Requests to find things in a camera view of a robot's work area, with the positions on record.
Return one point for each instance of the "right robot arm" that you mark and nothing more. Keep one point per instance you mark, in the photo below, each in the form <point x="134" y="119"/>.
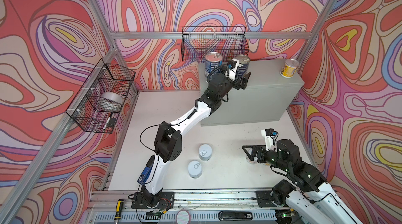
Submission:
<point x="304" y="189"/>

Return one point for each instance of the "chopped tomato can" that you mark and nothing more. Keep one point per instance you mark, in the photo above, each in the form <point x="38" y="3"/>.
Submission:
<point x="242" y="69"/>

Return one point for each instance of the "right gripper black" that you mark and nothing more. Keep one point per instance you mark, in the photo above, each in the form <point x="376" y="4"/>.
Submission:
<point x="254" y="149"/>

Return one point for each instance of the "teal can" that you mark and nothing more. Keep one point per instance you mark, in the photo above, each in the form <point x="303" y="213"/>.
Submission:
<point x="194" y="169"/>
<point x="205" y="152"/>

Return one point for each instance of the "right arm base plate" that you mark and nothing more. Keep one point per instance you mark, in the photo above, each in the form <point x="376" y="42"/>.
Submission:
<point x="268" y="198"/>

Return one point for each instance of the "black barcode device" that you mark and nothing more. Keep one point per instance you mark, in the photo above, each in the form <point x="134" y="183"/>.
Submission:
<point x="235" y="215"/>

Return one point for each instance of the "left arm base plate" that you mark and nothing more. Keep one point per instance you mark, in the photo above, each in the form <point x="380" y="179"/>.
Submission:
<point x="144" y="200"/>

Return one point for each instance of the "back black wire basket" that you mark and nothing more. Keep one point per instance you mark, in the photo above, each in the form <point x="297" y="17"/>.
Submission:
<point x="197" y="41"/>

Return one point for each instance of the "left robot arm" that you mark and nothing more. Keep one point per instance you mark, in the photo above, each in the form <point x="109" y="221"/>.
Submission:
<point x="168" y="140"/>

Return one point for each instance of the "grey metal cabinet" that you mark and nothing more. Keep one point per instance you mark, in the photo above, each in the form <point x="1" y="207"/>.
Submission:
<point x="266" y="97"/>

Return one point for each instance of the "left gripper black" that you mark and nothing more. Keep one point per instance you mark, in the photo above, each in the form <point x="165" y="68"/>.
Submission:
<point x="243" y="83"/>

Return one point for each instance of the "green circuit board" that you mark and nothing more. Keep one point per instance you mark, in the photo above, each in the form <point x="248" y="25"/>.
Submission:
<point x="153" y="215"/>

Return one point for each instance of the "large blue-label can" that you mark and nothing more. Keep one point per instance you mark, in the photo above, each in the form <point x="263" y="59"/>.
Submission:
<point x="212" y="61"/>

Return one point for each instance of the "yellow black screwdriver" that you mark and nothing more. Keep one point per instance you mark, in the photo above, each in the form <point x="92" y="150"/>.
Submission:
<point x="118" y="211"/>

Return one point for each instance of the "pink-label can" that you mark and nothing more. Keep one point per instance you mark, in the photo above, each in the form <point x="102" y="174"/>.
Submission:
<point x="251" y="162"/>

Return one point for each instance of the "blue stapler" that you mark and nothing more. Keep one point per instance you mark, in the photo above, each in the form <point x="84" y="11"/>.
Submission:
<point x="146" y="171"/>

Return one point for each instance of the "black wire basket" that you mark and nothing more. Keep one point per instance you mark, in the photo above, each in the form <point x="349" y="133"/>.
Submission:
<point x="197" y="41"/>
<point x="84" y="109"/>

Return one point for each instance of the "teal can front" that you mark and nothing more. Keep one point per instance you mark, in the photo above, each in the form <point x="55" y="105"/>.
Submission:
<point x="194" y="169"/>

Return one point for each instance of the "small orange-label can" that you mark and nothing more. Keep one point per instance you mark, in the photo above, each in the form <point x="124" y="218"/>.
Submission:
<point x="290" y="67"/>

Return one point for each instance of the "left black wire basket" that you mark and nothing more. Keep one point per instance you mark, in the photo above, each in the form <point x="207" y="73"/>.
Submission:
<point x="84" y="109"/>

